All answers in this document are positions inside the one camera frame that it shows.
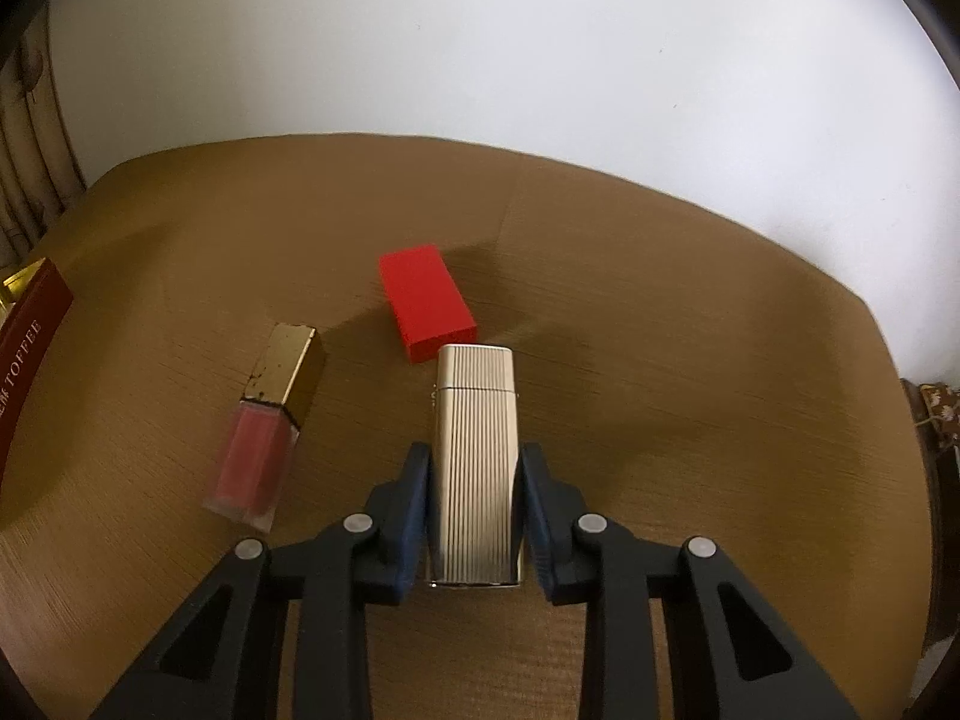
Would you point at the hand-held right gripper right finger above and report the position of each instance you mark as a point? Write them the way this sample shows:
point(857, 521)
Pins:
point(534, 510)

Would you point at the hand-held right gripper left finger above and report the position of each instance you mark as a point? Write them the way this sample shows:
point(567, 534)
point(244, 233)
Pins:
point(416, 510)

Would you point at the silver ribbed lighter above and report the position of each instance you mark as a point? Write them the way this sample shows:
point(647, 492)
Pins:
point(476, 465)

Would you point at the red and gold tin box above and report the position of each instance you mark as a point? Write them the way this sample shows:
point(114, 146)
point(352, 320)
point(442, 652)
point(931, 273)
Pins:
point(30, 360)

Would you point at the pink lip gloss gold cap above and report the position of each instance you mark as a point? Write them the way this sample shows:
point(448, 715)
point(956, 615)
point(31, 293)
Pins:
point(255, 457)

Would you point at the red block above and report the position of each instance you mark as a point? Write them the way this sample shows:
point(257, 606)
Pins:
point(424, 300)

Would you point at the dark wooden cabinet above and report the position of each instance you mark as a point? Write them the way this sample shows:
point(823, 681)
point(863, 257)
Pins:
point(946, 540)

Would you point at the red floral patterned cloth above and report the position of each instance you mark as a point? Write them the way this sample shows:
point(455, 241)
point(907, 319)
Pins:
point(941, 409)

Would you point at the beige patterned curtain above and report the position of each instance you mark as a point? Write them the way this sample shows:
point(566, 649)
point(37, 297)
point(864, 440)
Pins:
point(30, 165)

